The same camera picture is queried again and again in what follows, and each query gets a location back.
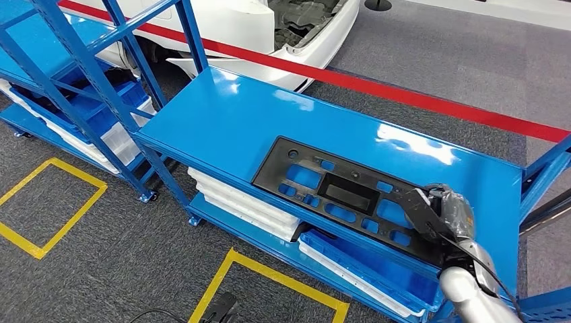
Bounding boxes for blue metal storage rack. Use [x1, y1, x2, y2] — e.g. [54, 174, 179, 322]
[0, 0, 179, 204]

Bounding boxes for black plastic licence plate bracket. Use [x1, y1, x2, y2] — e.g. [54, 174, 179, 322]
[250, 135, 449, 268]

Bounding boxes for blue metal rack with worktop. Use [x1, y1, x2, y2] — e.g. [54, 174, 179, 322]
[26, 0, 571, 323]

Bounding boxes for black curved car trim part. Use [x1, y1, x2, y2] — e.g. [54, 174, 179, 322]
[290, 221, 335, 242]

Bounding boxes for black robot body part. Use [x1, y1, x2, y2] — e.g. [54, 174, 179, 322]
[201, 291, 240, 323]

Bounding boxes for red barrier belt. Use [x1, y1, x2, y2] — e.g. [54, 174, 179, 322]
[58, 0, 571, 143]

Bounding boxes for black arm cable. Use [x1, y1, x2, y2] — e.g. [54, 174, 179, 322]
[439, 231, 528, 323]

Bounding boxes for stanchion with grey domed base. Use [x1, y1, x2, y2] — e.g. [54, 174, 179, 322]
[519, 188, 571, 236]

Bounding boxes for white car body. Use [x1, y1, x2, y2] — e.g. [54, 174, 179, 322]
[67, 0, 360, 92]

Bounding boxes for yellow floor tape square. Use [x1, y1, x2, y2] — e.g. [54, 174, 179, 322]
[187, 248, 351, 323]
[0, 157, 108, 260]

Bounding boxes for black floor cable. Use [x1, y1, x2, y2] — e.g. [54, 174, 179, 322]
[127, 308, 191, 323]

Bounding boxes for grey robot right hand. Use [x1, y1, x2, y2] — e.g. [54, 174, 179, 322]
[421, 182, 477, 250]

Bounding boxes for black car trim parts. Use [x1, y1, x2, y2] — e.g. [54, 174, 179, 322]
[9, 84, 68, 114]

